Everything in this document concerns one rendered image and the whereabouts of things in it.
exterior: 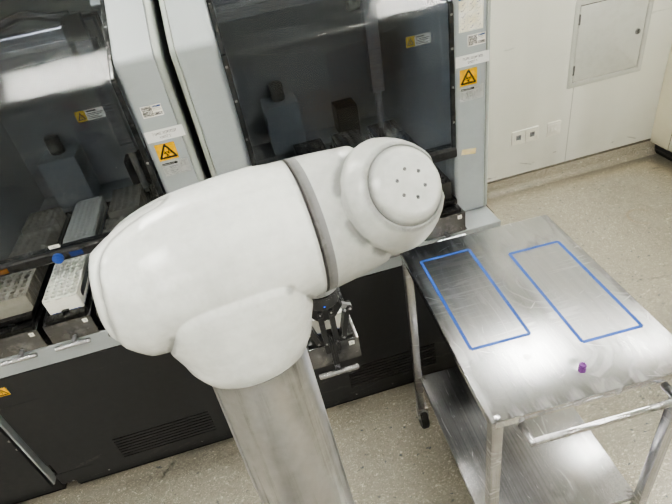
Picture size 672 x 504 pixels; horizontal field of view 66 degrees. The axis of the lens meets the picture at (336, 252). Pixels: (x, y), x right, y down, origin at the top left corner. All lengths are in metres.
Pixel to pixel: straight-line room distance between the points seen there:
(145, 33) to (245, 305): 1.09
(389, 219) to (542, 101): 2.78
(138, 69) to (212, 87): 0.18
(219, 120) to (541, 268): 0.92
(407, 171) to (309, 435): 0.28
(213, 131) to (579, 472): 1.37
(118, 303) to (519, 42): 2.71
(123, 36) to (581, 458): 1.66
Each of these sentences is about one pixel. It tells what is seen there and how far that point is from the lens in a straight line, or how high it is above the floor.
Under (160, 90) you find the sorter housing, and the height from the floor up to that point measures 1.35.
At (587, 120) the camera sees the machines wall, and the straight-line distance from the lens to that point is 3.40.
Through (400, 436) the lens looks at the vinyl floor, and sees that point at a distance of 2.06.
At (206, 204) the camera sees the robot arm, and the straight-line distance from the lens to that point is 0.44.
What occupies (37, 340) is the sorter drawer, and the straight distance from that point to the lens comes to 1.75.
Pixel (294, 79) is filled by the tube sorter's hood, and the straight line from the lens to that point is 1.41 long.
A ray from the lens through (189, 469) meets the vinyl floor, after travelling 2.19.
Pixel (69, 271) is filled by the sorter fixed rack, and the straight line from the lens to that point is 1.79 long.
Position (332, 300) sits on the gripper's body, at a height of 0.98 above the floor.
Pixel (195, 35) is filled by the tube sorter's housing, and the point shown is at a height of 1.45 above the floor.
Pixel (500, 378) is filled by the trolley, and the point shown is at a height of 0.82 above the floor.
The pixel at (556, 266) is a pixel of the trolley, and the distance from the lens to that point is 1.44.
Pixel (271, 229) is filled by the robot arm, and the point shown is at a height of 1.50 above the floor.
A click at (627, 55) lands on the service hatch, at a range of 3.39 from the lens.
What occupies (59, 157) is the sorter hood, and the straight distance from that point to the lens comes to 1.50.
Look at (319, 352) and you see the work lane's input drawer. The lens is 1.28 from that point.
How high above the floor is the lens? 1.72
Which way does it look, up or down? 36 degrees down
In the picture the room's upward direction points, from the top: 11 degrees counter-clockwise
